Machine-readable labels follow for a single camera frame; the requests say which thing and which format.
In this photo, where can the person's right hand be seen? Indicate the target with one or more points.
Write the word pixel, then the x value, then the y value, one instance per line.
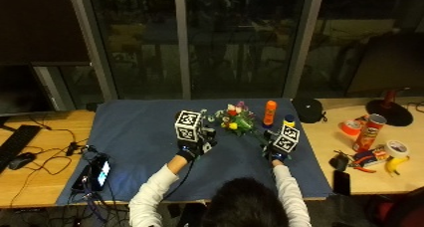
pixel 272 150

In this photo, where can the person's left hand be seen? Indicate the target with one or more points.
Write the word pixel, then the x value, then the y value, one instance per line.
pixel 190 150

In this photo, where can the colourful flower bouquet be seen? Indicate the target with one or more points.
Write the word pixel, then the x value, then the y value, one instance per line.
pixel 236 119

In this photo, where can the white marker cube right glove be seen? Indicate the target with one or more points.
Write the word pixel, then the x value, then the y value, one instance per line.
pixel 287 138

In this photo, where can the white marker cube glove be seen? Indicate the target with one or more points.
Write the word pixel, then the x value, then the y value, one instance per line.
pixel 188 125
pixel 287 138

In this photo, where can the white marker cube left glove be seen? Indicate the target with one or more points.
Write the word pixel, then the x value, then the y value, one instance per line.
pixel 188 125

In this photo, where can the small blue yellow bottle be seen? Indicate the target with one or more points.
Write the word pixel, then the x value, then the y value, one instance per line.
pixel 289 120

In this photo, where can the orange glue stick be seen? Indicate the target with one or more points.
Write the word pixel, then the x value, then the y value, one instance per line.
pixel 269 112

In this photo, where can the black cap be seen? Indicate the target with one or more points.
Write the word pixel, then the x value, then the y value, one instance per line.
pixel 307 110

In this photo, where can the blue table cloth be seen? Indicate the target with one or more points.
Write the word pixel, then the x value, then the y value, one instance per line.
pixel 132 137

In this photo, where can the small black pouch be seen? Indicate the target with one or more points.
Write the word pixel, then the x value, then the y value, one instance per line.
pixel 339 161

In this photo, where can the orange tape roll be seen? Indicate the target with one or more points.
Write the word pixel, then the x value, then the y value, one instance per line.
pixel 351 127

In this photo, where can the black smartphone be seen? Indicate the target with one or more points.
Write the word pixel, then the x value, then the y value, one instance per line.
pixel 342 182

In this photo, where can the red chips can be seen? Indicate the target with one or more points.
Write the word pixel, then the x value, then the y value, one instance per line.
pixel 369 134

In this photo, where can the colourful snack packet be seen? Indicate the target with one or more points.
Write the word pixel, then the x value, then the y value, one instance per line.
pixel 375 155

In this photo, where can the smartphone with lit screen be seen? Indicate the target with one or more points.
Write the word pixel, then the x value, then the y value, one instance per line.
pixel 101 172

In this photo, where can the white tape roll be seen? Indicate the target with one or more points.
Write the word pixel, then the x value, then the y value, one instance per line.
pixel 396 148

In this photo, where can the yellow banana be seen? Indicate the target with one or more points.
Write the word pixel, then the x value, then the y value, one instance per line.
pixel 395 164

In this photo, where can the black power bank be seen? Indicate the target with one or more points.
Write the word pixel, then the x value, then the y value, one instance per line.
pixel 81 180

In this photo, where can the black monitor with red stand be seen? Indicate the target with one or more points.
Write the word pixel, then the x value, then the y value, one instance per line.
pixel 388 64

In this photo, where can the red chair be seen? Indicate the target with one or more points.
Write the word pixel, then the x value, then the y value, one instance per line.
pixel 404 208

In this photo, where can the black computer mouse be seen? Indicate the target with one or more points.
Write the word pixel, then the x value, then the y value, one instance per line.
pixel 22 160

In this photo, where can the black keyboard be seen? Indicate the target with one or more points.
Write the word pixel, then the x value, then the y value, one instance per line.
pixel 15 144

